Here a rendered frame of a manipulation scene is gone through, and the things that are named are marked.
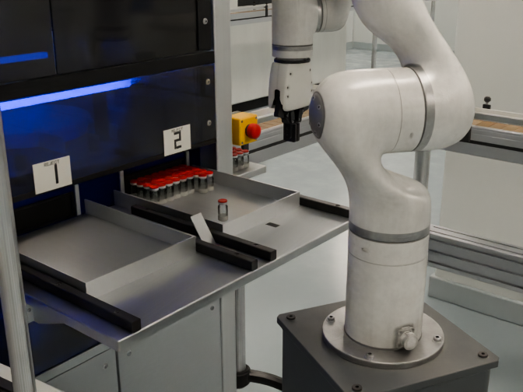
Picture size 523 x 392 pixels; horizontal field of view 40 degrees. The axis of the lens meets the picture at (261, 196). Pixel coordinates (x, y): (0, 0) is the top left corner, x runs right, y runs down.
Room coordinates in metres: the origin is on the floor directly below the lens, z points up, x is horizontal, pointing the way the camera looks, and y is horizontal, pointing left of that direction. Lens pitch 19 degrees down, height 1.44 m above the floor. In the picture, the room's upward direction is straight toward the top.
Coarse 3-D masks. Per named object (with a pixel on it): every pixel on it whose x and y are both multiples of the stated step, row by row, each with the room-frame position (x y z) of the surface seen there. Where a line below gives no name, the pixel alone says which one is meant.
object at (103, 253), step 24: (96, 216) 1.46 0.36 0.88; (120, 216) 1.40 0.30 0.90; (24, 240) 1.32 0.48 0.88; (48, 240) 1.32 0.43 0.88; (72, 240) 1.32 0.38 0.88; (96, 240) 1.32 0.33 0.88; (120, 240) 1.32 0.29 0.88; (144, 240) 1.32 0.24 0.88; (168, 240) 1.31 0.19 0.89; (192, 240) 1.26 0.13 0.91; (48, 264) 1.14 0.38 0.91; (72, 264) 1.21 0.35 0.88; (96, 264) 1.21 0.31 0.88; (120, 264) 1.21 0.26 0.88; (144, 264) 1.16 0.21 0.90; (168, 264) 1.21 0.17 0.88; (96, 288) 1.08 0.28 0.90
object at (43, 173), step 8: (56, 160) 1.34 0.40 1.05; (64, 160) 1.35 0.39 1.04; (40, 168) 1.31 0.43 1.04; (48, 168) 1.32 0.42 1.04; (64, 168) 1.35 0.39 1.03; (40, 176) 1.31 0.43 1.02; (48, 176) 1.32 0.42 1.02; (64, 176) 1.35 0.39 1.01; (40, 184) 1.31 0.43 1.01; (48, 184) 1.32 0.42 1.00; (56, 184) 1.33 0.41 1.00; (64, 184) 1.35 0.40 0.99; (40, 192) 1.31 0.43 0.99
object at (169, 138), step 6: (186, 126) 1.62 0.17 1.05; (168, 132) 1.57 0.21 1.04; (186, 132) 1.62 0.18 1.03; (168, 138) 1.57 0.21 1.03; (174, 138) 1.59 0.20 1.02; (186, 138) 1.61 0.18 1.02; (168, 144) 1.57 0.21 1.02; (180, 144) 1.60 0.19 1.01; (186, 144) 1.61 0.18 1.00; (168, 150) 1.57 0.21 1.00; (174, 150) 1.58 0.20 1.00; (180, 150) 1.60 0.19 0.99
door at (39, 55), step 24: (0, 0) 1.29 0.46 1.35; (24, 0) 1.33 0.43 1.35; (48, 0) 1.37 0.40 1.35; (0, 24) 1.29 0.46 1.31; (24, 24) 1.32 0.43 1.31; (48, 24) 1.36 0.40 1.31; (0, 48) 1.28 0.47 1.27; (24, 48) 1.32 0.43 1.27; (48, 48) 1.36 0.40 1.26; (0, 72) 1.28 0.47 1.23; (24, 72) 1.31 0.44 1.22; (48, 72) 1.35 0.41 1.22
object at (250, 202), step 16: (224, 176) 1.67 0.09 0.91; (208, 192) 1.62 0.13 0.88; (224, 192) 1.62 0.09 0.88; (240, 192) 1.62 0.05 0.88; (256, 192) 1.60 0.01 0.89; (272, 192) 1.57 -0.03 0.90; (288, 192) 1.54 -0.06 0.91; (128, 208) 1.51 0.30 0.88; (160, 208) 1.44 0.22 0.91; (176, 208) 1.51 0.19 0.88; (192, 208) 1.51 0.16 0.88; (208, 208) 1.51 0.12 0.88; (240, 208) 1.51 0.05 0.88; (256, 208) 1.50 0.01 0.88; (272, 208) 1.45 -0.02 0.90; (288, 208) 1.49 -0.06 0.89; (208, 224) 1.35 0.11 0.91; (224, 224) 1.33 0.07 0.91; (240, 224) 1.37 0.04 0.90; (256, 224) 1.41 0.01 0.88
